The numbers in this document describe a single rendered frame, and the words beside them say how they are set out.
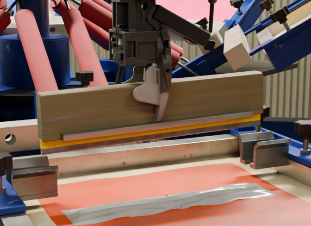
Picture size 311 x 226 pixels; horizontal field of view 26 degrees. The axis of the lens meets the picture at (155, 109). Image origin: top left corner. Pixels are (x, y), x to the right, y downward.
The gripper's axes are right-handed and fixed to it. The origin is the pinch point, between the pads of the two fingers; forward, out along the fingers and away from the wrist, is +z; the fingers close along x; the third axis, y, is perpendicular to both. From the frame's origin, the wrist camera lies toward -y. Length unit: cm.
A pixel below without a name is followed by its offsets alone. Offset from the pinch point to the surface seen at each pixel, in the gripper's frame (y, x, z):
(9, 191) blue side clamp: 26.2, 4.2, 9.5
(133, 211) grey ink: 8.2, 9.6, 13.5
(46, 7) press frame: -3, -82, -14
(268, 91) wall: -221, -301, 60
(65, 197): 15.7, -2.6, 14.1
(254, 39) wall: -210, -303, 22
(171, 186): -3.1, -0.8, 14.1
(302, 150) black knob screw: -27.0, 4.7, 8.7
